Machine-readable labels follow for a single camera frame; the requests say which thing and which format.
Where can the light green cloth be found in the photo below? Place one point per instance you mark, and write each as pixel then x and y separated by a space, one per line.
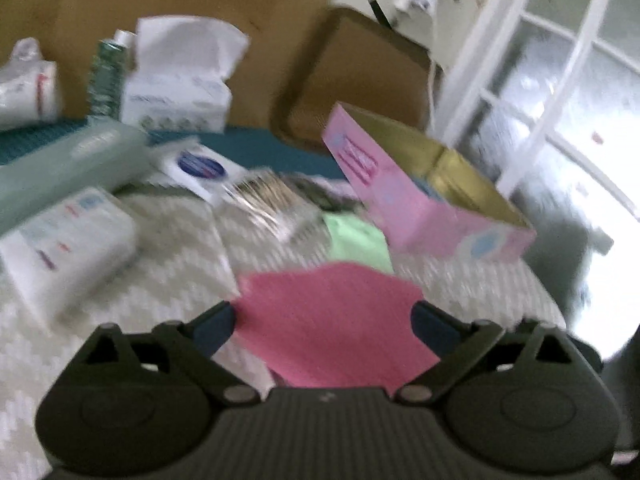
pixel 357 242

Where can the green spray can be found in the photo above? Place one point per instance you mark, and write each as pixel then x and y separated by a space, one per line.
pixel 105 80

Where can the white packet with blue circle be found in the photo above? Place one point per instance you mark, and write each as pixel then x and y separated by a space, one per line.
pixel 200 166

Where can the teal quilted mat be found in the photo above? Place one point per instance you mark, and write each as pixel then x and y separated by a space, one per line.
pixel 272 151

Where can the black tape strip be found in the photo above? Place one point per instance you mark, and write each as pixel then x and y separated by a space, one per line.
pixel 380 12

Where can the pink cloth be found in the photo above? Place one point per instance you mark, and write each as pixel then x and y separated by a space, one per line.
pixel 330 320

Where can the brown tray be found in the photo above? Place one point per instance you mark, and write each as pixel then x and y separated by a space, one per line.
pixel 360 75

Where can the white tissue box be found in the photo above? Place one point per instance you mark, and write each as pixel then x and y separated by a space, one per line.
pixel 175 102

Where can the white framed glass door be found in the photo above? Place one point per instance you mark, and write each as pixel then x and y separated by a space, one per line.
pixel 550 110

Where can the clear cotton swab packet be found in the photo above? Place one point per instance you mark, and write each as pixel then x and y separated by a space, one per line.
pixel 265 197

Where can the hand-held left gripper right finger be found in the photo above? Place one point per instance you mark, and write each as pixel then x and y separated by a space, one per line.
pixel 431 325

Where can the pink tin box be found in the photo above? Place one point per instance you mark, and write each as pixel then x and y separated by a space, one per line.
pixel 400 205

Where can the pale green cylinder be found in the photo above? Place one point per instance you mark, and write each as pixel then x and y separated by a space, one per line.
pixel 65 165

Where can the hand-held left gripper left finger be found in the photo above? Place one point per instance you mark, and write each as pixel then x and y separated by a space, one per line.
pixel 218 327

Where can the white tissue pack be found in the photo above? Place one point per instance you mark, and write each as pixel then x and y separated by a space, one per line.
pixel 65 247

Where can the white plastic bag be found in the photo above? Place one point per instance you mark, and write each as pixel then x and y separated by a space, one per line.
pixel 25 90

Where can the dark patterned packet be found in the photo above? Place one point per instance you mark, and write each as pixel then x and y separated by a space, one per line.
pixel 325 195

